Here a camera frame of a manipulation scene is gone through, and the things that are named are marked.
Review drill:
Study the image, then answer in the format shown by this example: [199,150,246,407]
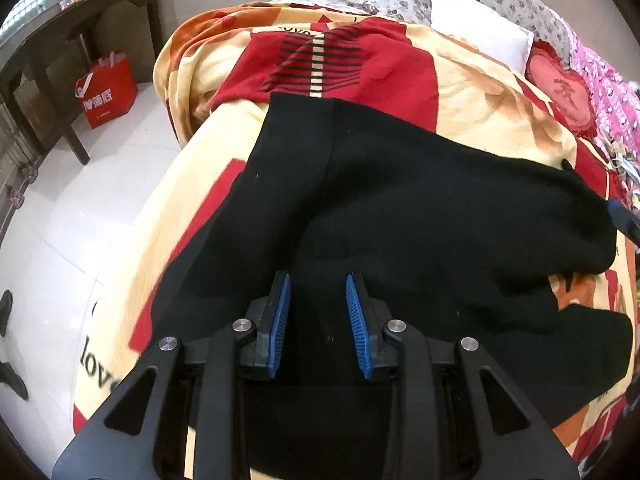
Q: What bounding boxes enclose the black pants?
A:
[150,91,636,480]

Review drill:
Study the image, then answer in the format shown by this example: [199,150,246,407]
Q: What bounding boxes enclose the pink patterned quilt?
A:
[570,37,639,184]

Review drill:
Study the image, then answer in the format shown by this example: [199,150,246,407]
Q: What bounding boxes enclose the red heart cushion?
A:
[525,40,597,139]

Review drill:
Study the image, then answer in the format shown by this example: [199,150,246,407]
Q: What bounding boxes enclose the white pillow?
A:
[431,0,534,75]

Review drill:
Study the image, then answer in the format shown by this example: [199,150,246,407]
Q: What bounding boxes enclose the orange red rose blanket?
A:
[53,4,639,479]

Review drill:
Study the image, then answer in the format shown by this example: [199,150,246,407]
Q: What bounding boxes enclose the red shopping bag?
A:
[74,50,138,129]

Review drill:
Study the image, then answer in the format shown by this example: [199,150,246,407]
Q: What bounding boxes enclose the dark wooden table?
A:
[0,0,165,166]

